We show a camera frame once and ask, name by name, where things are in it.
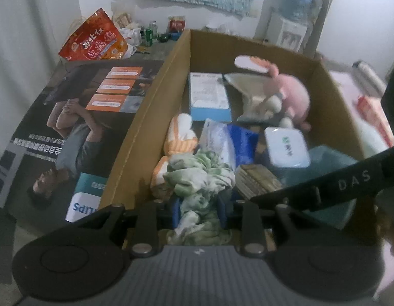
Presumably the pink wipes packet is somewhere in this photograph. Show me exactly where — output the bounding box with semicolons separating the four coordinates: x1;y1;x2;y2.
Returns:
356;96;394;149

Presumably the white water dispenser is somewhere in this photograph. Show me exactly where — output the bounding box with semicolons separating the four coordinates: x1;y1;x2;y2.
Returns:
267;14;307;52

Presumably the long blue box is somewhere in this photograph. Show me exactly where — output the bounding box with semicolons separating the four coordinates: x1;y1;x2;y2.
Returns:
189;72;233;123

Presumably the beige snack packet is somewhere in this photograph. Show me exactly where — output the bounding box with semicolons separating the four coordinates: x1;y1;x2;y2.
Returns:
114;11;134;29

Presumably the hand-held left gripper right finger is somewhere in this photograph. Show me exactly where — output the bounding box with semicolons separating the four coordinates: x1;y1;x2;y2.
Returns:
216;196;312;259

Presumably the small red packet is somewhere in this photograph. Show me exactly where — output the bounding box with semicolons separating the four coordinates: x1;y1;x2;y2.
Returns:
168;17;187;34

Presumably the small white plastic bag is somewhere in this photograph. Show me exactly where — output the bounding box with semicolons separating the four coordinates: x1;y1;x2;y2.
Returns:
119;27;142;58

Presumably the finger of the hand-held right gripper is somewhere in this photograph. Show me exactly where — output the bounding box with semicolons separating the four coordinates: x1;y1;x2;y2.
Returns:
249;185;322;212

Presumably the orange striped cloth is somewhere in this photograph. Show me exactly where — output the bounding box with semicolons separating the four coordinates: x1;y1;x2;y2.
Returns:
150;113;199;195

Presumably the gold tissue packet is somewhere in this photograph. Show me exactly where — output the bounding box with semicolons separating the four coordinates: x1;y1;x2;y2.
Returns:
234;164;283;201

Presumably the beige cloth packet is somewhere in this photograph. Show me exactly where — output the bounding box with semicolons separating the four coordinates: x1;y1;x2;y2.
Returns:
223;73;280;123

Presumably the brown cardboard box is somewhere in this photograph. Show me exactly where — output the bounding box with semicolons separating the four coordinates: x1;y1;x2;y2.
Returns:
99;29;366;230

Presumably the green patterned cloth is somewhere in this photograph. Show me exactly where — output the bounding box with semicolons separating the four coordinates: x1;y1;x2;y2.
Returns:
162;151;237;246

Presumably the pink plush doll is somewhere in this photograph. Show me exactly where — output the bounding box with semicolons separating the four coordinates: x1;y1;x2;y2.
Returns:
259;64;312;131

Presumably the silver bottle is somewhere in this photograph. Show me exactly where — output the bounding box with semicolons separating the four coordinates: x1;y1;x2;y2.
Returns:
352;60;387;98

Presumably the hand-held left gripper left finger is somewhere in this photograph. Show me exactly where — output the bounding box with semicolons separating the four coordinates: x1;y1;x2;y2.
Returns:
72;199;181;259

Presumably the large printed carton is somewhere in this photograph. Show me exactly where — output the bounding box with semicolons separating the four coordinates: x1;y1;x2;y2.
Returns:
0;59;166;224

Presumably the blue white wipes packet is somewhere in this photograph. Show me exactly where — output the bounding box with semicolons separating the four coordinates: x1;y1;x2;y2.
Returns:
200;118;259;166

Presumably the white square container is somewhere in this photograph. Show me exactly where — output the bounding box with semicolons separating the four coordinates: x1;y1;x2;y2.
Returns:
264;127;311;169

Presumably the red snack bag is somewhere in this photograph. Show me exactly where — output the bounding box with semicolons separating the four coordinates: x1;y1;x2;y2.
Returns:
58;8;127;61

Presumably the white oval object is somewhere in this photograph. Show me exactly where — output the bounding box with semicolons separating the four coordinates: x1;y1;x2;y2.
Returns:
234;56;274;75

